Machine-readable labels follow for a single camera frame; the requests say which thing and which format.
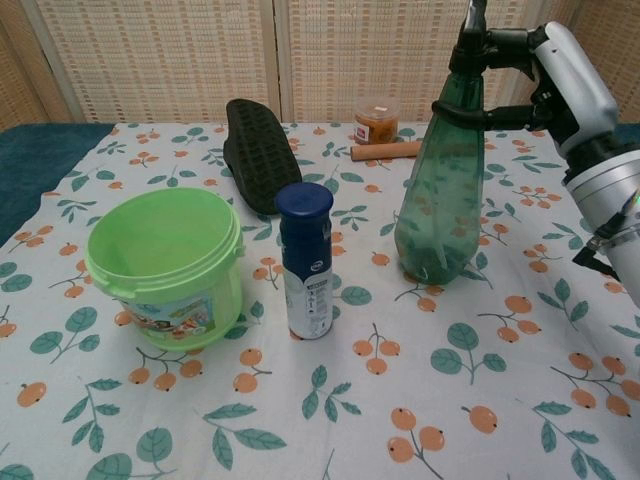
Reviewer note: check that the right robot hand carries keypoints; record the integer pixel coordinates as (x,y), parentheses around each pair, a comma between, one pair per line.
(565,85)

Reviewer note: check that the green spray bottle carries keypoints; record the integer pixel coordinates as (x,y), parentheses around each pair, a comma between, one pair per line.
(445,190)

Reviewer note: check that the small blue-capped jar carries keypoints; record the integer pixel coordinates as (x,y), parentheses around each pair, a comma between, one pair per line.
(306,260)

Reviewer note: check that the wooden rolling pin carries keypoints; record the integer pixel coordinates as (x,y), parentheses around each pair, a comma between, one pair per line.
(385,150)

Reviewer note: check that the clear jar of orange snacks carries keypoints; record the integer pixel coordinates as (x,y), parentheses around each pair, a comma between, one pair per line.
(376,122)

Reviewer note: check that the black shoe insole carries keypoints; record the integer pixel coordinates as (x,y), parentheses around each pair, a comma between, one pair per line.
(262,160)

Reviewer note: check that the woven folding screen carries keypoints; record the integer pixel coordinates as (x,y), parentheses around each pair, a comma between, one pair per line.
(250,55)

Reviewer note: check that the floral printed tablecloth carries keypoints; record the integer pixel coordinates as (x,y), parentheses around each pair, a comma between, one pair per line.
(280,360)

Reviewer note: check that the green plastic bucket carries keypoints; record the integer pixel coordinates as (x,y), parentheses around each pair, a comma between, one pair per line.
(167,265)

